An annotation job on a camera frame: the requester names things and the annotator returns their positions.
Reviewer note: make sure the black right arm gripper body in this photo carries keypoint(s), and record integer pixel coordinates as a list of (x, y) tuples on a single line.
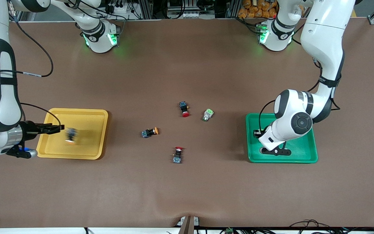
[(30, 128)]

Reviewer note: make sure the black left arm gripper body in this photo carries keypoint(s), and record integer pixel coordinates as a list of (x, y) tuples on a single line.
[(261, 133)]

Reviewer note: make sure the orange push button switch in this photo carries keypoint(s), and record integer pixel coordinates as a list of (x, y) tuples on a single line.
[(71, 135), (149, 132)]

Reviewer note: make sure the green push button switch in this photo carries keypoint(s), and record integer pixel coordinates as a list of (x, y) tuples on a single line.
[(208, 114)]

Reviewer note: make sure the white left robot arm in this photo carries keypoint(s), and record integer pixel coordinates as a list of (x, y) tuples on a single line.
[(323, 39)]

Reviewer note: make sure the yellow plastic tray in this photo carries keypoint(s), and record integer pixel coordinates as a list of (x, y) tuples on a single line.
[(86, 143)]

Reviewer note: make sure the green plastic tray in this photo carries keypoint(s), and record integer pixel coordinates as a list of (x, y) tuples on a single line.
[(304, 152)]

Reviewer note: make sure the metal table clamp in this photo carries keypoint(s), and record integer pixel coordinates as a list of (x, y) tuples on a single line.
[(187, 224)]

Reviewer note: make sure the bag of orange snacks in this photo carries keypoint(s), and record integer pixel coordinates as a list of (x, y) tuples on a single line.
[(255, 8)]

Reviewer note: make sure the white power strip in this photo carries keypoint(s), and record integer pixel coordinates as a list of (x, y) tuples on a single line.
[(190, 14)]

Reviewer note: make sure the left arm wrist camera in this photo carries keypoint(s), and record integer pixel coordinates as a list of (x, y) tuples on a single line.
[(276, 151)]

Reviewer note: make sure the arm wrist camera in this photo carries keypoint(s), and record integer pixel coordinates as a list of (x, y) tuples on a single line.
[(276, 151), (23, 152)]

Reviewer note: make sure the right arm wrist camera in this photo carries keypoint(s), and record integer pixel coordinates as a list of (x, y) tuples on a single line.
[(23, 152)]

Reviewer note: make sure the red push button switch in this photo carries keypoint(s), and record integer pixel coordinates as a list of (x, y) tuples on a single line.
[(178, 155), (184, 110)]

